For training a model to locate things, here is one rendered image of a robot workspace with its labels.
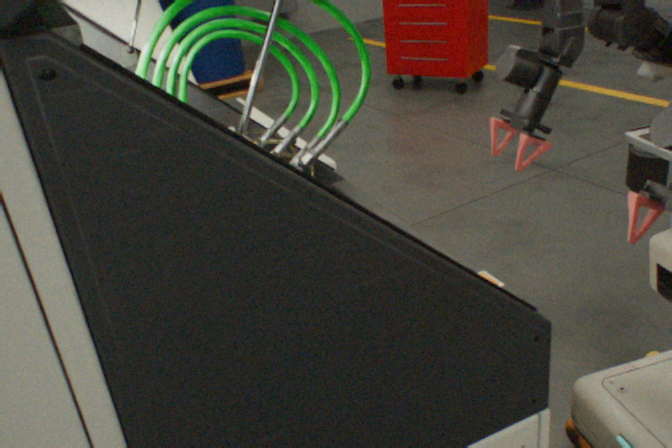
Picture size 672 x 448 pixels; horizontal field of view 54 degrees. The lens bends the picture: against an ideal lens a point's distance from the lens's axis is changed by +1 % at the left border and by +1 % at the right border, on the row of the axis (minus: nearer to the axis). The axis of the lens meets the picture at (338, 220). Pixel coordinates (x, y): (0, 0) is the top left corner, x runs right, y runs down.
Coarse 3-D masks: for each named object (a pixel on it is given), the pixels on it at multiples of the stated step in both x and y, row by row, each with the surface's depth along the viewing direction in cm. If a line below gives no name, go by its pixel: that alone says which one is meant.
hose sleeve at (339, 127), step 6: (342, 120) 105; (336, 126) 105; (342, 126) 105; (330, 132) 105; (336, 132) 105; (324, 138) 105; (330, 138) 105; (318, 144) 105; (324, 144) 105; (330, 144) 106; (312, 150) 105; (318, 150) 105; (324, 150) 106; (312, 156) 105; (318, 156) 106
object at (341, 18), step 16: (176, 0) 88; (192, 0) 89; (320, 0) 96; (336, 16) 99; (160, 32) 88; (352, 32) 101; (144, 48) 89; (144, 64) 89; (368, 64) 104; (368, 80) 105; (352, 112) 106
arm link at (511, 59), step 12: (516, 48) 125; (564, 48) 124; (576, 48) 124; (504, 60) 127; (516, 60) 124; (528, 60) 126; (552, 60) 126; (564, 60) 126; (504, 72) 126; (516, 72) 125; (528, 72) 126; (516, 84) 128; (528, 84) 128
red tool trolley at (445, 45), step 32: (384, 0) 515; (416, 0) 500; (448, 0) 487; (480, 0) 502; (416, 32) 511; (448, 32) 497; (480, 32) 513; (416, 64) 523; (448, 64) 508; (480, 64) 524
